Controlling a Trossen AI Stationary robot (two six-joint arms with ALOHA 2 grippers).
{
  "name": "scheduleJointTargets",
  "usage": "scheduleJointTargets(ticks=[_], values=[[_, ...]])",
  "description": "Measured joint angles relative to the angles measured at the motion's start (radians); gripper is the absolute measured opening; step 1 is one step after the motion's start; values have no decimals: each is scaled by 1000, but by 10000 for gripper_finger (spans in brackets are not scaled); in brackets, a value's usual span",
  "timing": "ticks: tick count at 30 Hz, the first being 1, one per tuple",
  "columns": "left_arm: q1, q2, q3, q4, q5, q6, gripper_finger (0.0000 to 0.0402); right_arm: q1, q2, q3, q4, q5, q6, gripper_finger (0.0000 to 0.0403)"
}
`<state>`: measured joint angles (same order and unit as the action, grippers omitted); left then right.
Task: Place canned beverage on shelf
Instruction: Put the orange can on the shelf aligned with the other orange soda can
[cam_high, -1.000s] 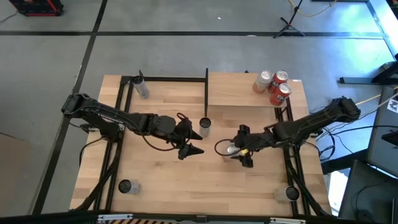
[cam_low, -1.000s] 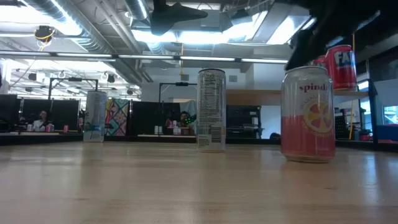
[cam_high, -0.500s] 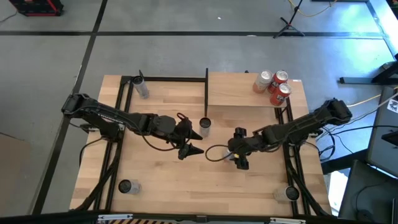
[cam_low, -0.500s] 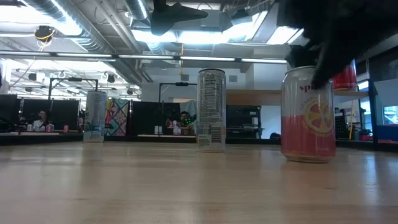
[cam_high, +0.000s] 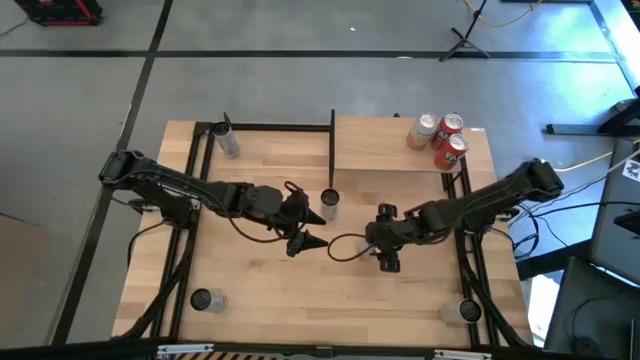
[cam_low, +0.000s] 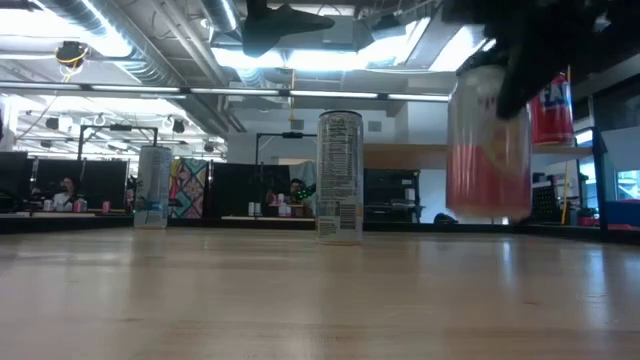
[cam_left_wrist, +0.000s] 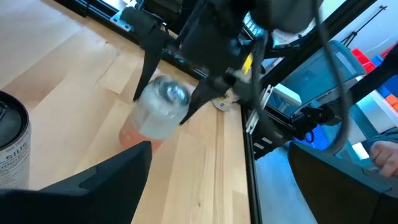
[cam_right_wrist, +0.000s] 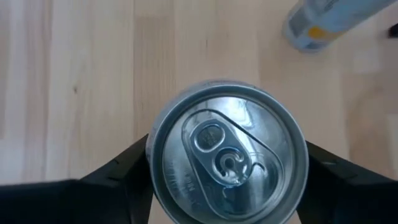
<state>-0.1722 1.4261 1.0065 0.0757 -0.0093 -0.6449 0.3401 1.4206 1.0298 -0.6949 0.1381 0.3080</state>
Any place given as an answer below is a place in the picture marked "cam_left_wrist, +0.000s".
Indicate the red plastic bin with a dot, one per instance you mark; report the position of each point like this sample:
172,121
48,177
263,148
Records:
362,59

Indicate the grey laptop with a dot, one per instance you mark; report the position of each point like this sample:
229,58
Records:
314,74

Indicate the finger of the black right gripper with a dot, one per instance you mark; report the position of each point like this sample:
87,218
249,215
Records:
205,91
150,56

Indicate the orange plastic bin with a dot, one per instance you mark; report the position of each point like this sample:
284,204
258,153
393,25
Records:
392,101

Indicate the person's hand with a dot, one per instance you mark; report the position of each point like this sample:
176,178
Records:
387,158

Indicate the silver frame bracket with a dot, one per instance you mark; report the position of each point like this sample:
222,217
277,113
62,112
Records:
119,21
258,112

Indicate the person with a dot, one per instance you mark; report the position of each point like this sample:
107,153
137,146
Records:
388,135

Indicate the black metal table frame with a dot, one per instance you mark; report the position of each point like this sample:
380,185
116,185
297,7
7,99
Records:
250,193

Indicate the white paper tag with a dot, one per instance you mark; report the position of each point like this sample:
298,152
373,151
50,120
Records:
225,104

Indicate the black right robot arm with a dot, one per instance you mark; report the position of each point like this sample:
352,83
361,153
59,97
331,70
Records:
289,15

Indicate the white pink beverage can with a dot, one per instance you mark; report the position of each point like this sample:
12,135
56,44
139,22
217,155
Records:
158,115

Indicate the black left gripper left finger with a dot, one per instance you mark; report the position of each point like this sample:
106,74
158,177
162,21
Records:
93,199

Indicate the blue plastic bin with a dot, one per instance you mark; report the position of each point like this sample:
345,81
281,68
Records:
390,87

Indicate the tall silver beverage can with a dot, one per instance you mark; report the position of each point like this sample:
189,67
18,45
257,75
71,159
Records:
14,155

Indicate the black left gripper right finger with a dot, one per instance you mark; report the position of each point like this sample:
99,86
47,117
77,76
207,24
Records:
342,199

